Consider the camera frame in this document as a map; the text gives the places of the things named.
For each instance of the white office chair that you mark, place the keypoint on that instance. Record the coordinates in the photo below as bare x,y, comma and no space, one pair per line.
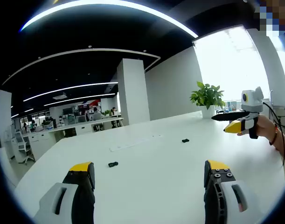
23,147

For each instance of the black plastic buckle part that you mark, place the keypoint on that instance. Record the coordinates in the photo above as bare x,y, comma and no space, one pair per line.
185,140
113,164

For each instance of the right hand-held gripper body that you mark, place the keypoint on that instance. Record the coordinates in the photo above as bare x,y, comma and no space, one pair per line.
253,102

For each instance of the long white office counter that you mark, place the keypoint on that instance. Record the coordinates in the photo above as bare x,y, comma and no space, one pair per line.
84,127

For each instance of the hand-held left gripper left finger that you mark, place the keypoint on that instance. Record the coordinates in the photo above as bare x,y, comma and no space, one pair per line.
63,205

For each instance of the long white ceiling light strip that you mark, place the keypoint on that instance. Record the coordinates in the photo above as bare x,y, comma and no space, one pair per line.
105,4

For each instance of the green potted plant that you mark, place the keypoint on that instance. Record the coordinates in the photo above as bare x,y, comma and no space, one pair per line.
208,98

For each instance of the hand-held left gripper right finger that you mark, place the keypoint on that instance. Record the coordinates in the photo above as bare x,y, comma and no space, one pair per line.
226,200

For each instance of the person's right hand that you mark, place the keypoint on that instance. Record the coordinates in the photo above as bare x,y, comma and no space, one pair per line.
266,128

